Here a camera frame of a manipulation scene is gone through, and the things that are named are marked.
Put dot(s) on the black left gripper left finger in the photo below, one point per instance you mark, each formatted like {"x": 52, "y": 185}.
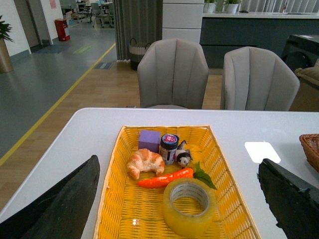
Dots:
{"x": 62, "y": 211}

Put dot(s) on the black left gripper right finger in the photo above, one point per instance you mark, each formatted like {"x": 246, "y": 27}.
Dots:
{"x": 293, "y": 201}

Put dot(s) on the yellow packing tape roll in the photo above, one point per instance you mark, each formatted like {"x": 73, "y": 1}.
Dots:
{"x": 188, "y": 207}

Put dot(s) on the brown wicker basket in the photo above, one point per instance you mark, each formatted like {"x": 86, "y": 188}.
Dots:
{"x": 310, "y": 144}

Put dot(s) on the yellow woven basket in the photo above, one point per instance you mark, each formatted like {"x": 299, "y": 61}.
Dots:
{"x": 128, "y": 211}

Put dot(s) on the black white storage basket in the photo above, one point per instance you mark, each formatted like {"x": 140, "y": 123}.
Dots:
{"x": 136, "y": 52}

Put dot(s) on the toy croissant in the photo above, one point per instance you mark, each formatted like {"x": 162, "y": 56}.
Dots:
{"x": 145, "y": 160}

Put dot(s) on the orange toy carrot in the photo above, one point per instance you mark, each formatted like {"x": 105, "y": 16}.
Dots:
{"x": 163, "y": 181}

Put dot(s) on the purple foam cube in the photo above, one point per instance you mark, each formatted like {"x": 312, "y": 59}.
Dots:
{"x": 150, "y": 140}

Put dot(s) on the small panda figurine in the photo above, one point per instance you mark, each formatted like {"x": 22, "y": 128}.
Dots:
{"x": 183, "y": 156}

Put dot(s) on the small dark jam jar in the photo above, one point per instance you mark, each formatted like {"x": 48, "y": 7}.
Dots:
{"x": 168, "y": 147}

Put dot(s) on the grey chair right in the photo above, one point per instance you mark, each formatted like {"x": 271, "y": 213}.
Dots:
{"x": 256, "y": 79}

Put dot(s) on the grey chair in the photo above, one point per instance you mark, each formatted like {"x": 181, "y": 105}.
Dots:
{"x": 256, "y": 79}
{"x": 173, "y": 74}

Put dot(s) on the black appliance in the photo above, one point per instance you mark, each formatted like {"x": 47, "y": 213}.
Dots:
{"x": 301, "y": 51}

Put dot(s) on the potted plant gold vase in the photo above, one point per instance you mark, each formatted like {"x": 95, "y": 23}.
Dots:
{"x": 5, "y": 60}

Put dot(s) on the grey chair left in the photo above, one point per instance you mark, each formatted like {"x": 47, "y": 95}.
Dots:
{"x": 173, "y": 74}

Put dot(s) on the dark grey counter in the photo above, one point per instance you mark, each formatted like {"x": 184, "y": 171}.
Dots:
{"x": 224, "y": 32}

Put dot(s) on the red box on floor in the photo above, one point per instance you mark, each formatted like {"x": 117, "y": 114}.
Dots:
{"x": 62, "y": 29}

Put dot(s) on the white potted plant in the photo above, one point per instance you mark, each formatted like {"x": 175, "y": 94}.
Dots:
{"x": 230, "y": 6}

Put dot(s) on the office chair background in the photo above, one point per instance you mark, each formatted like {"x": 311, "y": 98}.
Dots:
{"x": 98, "y": 15}

